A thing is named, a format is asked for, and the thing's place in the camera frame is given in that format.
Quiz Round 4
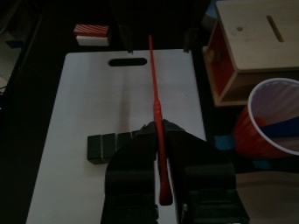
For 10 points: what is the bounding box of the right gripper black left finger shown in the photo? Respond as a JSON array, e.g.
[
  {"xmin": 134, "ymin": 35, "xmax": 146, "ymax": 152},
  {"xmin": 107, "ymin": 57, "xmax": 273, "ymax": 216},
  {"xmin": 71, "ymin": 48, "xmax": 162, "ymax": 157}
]
[{"xmin": 99, "ymin": 122, "xmax": 161, "ymax": 224}]

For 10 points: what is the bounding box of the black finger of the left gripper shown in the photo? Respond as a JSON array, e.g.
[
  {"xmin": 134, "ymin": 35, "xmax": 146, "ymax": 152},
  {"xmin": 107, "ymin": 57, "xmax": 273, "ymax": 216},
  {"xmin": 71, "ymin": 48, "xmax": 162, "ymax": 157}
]
[
  {"xmin": 182, "ymin": 27, "xmax": 197, "ymax": 53},
  {"xmin": 111, "ymin": 0, "xmax": 137, "ymax": 55}
]

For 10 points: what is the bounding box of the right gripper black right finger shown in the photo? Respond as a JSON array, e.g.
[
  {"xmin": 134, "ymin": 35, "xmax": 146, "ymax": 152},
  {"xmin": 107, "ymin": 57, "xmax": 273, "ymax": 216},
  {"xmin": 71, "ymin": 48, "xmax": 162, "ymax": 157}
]
[{"xmin": 163, "ymin": 118, "xmax": 251, "ymax": 224}]

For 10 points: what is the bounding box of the red toy knife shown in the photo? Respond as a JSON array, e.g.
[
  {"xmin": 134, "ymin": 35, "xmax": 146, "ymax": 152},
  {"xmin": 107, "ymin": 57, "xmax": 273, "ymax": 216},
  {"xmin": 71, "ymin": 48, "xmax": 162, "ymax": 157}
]
[{"xmin": 147, "ymin": 34, "xmax": 174, "ymax": 207}]

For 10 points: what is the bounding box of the dark toy sushi roll piece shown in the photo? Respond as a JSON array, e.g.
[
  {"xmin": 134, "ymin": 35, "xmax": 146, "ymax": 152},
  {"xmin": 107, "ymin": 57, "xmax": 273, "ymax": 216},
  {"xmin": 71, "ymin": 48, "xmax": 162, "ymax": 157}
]
[{"xmin": 100, "ymin": 132, "xmax": 119, "ymax": 165}]

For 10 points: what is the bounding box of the beige rectangular plate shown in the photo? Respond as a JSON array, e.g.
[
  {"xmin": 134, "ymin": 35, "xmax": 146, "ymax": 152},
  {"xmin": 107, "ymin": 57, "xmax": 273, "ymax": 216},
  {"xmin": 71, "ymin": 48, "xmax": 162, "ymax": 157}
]
[{"xmin": 234, "ymin": 171, "xmax": 299, "ymax": 224}]

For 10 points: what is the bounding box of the white cutting board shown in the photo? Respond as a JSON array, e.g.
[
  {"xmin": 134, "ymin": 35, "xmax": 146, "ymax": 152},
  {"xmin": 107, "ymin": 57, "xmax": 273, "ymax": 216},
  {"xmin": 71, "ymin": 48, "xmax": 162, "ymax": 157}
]
[{"xmin": 24, "ymin": 48, "xmax": 209, "ymax": 224}]

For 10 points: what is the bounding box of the red white toy nigiri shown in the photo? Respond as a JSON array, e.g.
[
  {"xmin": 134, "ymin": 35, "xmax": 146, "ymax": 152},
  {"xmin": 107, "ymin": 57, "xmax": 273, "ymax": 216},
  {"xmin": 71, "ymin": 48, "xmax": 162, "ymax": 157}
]
[{"xmin": 74, "ymin": 24, "xmax": 111, "ymax": 47}]

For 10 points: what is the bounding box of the blue object behind box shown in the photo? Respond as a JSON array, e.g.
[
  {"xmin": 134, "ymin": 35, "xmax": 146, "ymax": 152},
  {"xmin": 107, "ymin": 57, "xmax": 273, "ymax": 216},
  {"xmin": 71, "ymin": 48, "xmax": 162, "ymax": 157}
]
[{"xmin": 202, "ymin": 0, "xmax": 221, "ymax": 25}]

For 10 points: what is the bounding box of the blue tape piece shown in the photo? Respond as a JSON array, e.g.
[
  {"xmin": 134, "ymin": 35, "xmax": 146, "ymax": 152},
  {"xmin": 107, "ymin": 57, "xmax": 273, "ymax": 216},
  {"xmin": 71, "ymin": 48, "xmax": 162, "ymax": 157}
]
[
  {"xmin": 251, "ymin": 157, "xmax": 274, "ymax": 171},
  {"xmin": 214, "ymin": 134, "xmax": 238, "ymax": 151}
]

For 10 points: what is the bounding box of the wooden box with slot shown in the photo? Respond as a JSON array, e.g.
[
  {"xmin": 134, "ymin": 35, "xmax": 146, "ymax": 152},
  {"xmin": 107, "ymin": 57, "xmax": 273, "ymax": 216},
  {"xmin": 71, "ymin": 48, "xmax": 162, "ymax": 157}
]
[{"xmin": 201, "ymin": 0, "xmax": 299, "ymax": 109}]

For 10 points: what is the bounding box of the red plastic cup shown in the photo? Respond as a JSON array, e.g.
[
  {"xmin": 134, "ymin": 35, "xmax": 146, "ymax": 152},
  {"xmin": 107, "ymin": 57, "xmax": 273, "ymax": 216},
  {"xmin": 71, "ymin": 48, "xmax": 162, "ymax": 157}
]
[{"xmin": 233, "ymin": 77, "xmax": 299, "ymax": 160}]

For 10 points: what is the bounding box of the blue stick in cup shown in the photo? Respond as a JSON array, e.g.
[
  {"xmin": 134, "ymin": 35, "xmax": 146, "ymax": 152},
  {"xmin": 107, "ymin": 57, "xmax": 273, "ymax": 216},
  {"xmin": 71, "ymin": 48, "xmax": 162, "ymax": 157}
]
[{"xmin": 259, "ymin": 116, "xmax": 299, "ymax": 138}]

